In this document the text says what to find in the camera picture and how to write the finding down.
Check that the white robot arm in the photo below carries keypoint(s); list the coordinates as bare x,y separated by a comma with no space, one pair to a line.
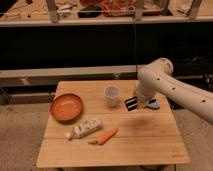
157,77

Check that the white tube bottle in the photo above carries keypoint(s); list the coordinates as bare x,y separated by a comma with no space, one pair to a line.
83,129

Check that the orange bowl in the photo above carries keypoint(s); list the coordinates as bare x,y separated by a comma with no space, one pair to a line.
66,107

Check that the wooden table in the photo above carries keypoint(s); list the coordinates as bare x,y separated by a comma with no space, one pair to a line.
144,137

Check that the blue sponge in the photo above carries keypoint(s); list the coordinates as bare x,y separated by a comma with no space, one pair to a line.
153,104

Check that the orange carrot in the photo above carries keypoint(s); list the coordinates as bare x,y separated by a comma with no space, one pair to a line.
102,139

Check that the long wooden bench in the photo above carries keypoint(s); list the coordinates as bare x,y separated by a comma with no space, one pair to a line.
51,76

